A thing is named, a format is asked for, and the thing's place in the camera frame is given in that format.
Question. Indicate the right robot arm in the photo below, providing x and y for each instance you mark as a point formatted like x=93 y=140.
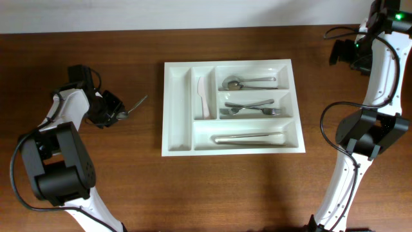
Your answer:
x=378 y=48

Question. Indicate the long metal tweezers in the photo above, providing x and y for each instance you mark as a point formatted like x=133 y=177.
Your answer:
x=251 y=139

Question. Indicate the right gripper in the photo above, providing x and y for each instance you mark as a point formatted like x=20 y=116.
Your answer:
x=345 y=55

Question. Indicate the pink plastic knife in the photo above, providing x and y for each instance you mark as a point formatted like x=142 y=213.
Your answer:
x=201 y=92

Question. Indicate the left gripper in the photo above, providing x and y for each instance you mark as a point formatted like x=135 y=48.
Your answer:
x=108 y=117

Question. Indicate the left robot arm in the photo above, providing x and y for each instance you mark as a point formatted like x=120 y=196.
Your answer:
x=58 y=165

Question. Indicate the silver fork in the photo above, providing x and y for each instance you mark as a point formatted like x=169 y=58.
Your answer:
x=266 y=111
x=236 y=110

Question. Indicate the white plastic cutlery tray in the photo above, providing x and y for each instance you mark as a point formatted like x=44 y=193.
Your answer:
x=186 y=133

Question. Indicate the silver tablespoon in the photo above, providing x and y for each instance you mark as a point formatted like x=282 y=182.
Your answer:
x=231 y=78
x=232 y=86

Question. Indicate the silver teaspoon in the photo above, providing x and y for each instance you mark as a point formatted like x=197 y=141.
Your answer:
x=123 y=115

